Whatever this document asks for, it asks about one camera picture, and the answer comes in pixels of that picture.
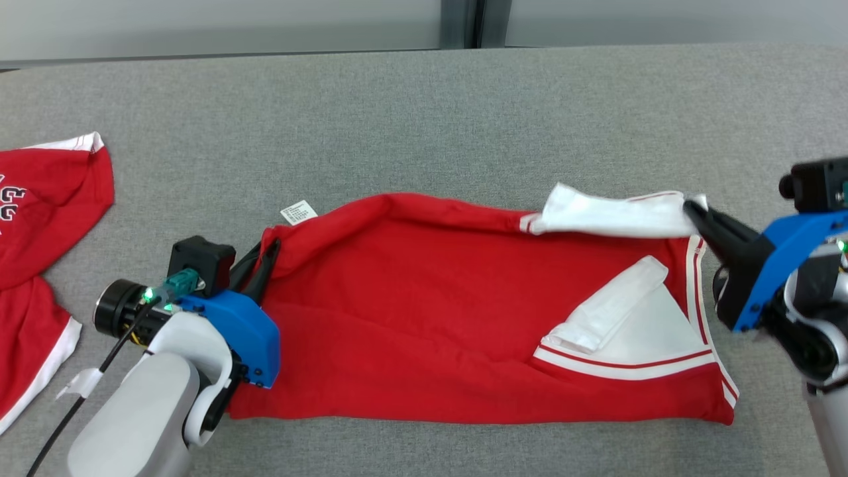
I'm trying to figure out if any grey wall base rail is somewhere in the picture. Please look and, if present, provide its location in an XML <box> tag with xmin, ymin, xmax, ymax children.
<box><xmin>0</xmin><ymin>48</ymin><xmax>443</xmax><ymax>71</ymax></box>

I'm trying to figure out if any grey metal partition post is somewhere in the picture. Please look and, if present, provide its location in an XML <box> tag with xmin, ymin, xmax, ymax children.
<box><xmin>441</xmin><ymin>0</ymin><xmax>514</xmax><ymax>50</ymax></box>

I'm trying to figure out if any white tape tag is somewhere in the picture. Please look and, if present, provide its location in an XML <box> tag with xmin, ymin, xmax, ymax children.
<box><xmin>56</xmin><ymin>368</ymin><xmax>103</xmax><ymax>399</ymax></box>

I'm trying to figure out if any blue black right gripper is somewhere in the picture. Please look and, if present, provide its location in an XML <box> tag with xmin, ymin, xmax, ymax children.
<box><xmin>683</xmin><ymin>201</ymin><xmax>848</xmax><ymax>333</ymax></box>

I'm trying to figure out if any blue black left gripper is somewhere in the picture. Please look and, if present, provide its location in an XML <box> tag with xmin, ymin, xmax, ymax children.
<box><xmin>176</xmin><ymin>238</ymin><xmax>282</xmax><ymax>390</ymax></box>

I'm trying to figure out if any red shirt with white sleeves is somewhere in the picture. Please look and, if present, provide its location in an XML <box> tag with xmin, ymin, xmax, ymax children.
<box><xmin>225</xmin><ymin>182</ymin><xmax>740</xmax><ymax>426</ymax></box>

